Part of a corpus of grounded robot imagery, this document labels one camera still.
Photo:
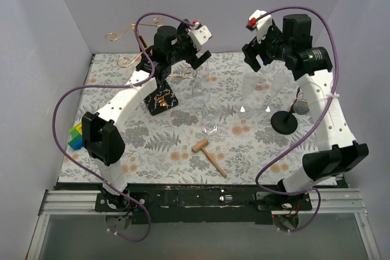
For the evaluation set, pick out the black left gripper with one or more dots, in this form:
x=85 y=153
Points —
x=191 y=53

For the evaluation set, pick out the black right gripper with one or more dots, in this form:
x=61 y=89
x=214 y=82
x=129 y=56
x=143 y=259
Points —
x=256 y=50

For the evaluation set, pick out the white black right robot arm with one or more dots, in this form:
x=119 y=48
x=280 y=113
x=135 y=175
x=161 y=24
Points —
x=337 y=148

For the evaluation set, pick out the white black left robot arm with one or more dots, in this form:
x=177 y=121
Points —
x=101 y=131

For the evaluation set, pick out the black marbled rack base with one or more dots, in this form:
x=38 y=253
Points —
x=161 y=100

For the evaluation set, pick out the wooden toy mallet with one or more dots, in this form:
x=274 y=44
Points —
x=200 y=146

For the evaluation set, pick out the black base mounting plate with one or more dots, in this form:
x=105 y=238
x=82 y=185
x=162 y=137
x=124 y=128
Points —
x=163 y=203

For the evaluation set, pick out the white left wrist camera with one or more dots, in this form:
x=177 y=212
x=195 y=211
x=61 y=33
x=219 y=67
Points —
x=199 y=35

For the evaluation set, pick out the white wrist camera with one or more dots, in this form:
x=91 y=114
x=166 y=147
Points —
x=199 y=35
x=259 y=21

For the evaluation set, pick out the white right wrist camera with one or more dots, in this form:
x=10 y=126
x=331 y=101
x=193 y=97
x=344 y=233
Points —
x=259 y=21

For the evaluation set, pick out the aluminium frame rail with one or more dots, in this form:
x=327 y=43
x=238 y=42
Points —
x=341 y=200

